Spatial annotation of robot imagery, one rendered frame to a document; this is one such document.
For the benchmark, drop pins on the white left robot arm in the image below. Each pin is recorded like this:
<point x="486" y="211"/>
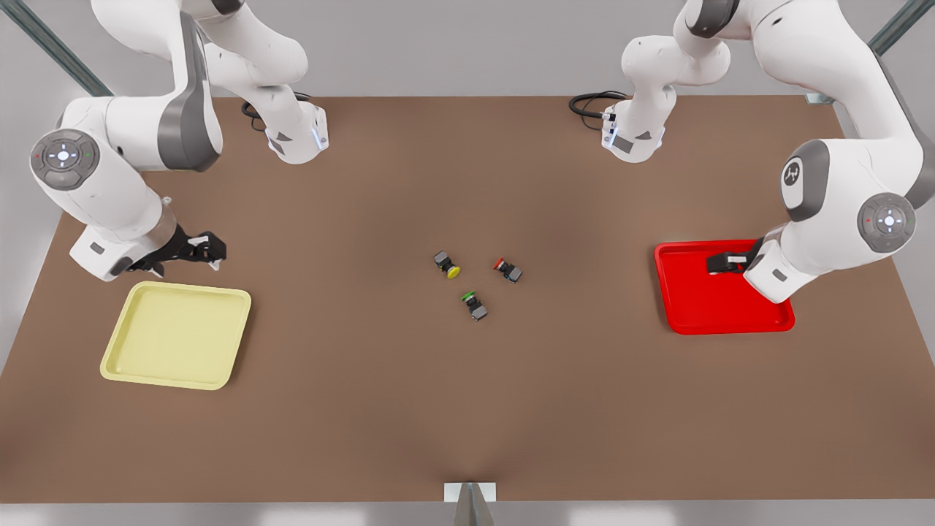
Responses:
<point x="825" y="197"/>

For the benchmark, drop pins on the silver frame post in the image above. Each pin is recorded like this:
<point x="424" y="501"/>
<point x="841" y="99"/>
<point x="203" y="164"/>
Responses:
<point x="57" y="50"/>
<point x="880" y="40"/>
<point x="470" y="504"/>

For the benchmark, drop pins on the green push-button switch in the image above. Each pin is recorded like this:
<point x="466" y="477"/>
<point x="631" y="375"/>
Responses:
<point x="475" y="305"/>

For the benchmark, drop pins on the red tray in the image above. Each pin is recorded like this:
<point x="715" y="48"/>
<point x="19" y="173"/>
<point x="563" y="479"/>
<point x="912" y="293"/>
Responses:
<point x="701" y="299"/>

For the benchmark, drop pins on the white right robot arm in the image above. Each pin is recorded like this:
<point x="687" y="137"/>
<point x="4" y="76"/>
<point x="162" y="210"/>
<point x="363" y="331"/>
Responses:
<point x="131" y="139"/>

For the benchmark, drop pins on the pale yellow tray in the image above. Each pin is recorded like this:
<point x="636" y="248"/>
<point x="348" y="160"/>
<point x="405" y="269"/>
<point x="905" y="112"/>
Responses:
<point x="177" y="335"/>

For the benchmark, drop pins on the red push-button switch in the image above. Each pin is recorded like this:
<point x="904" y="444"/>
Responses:
<point x="508" y="269"/>

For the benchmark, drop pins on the yellow push-button switch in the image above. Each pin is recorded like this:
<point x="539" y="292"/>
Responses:
<point x="447" y="264"/>

